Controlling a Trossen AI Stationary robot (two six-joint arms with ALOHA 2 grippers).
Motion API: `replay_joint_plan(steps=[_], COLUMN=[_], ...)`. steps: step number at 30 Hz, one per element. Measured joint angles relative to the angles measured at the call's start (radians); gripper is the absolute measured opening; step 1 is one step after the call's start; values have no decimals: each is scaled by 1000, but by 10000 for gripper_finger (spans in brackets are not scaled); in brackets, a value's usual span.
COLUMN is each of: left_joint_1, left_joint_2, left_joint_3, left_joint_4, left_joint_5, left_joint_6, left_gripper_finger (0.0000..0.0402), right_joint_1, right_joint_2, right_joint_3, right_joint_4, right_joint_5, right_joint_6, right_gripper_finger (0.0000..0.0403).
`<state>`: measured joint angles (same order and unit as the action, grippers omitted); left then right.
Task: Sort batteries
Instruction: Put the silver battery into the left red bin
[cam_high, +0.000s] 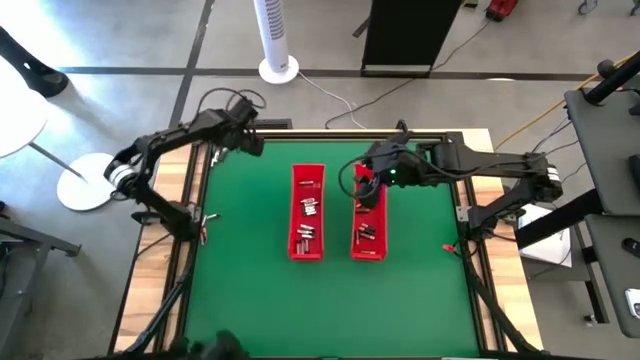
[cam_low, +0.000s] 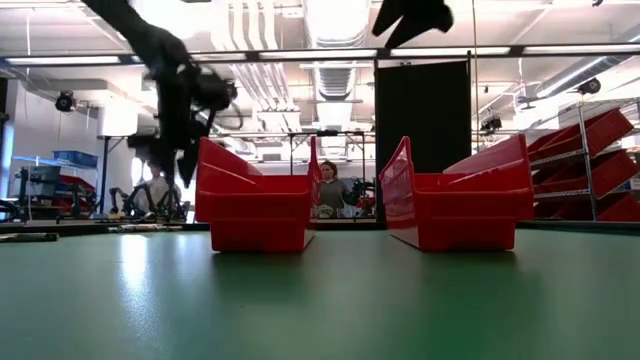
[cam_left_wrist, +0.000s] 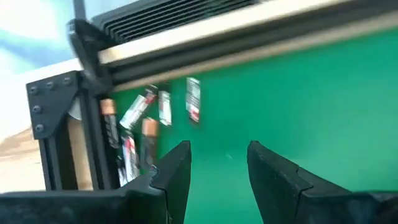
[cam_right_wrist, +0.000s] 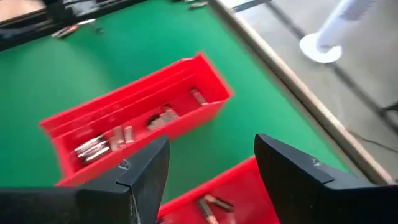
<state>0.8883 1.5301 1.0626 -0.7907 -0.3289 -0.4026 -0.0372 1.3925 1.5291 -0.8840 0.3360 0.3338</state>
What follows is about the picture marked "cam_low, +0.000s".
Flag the white square ceiling box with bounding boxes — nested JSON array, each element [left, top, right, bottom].
[[97, 102, 139, 137]]

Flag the grey spiral ceiling duct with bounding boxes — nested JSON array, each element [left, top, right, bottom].
[[534, 29, 640, 99]]

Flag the red plastic bin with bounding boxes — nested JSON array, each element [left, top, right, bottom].
[[194, 135, 324, 253], [378, 133, 535, 252]]

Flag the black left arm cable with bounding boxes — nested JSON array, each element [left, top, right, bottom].
[[199, 105, 246, 134]]

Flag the white ribbed ceiling duct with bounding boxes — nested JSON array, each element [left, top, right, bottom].
[[302, 0, 374, 161]]

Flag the person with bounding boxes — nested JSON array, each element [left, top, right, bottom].
[[132, 164, 184, 221], [317, 159, 356, 220]]

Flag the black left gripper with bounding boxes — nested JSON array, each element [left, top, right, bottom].
[[149, 62, 211, 189]]

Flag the green table mat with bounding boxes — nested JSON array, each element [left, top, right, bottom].
[[0, 230, 640, 360]]

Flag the red shelf bin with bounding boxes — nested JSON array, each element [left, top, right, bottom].
[[534, 192, 640, 224], [527, 107, 635, 161], [532, 149, 640, 199]]

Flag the white ceiling light strip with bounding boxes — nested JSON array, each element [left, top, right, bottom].
[[390, 47, 511, 57], [259, 49, 377, 60], [4, 55, 121, 65], [523, 43, 640, 55], [192, 52, 246, 62]]

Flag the white ceiling pipe bundle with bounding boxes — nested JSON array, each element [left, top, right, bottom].
[[212, 0, 304, 132]]

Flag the black standing panel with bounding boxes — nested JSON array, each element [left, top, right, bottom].
[[374, 60, 473, 174]]

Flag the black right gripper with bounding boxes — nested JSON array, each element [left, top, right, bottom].
[[372, 0, 455, 50]]

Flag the black ceiling projector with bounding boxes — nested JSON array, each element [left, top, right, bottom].
[[479, 115, 504, 135]]

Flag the blue storage bin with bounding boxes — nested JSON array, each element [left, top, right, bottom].
[[53, 150, 99, 169]]

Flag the metal shelf rack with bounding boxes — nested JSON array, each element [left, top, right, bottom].
[[529, 97, 640, 224]]

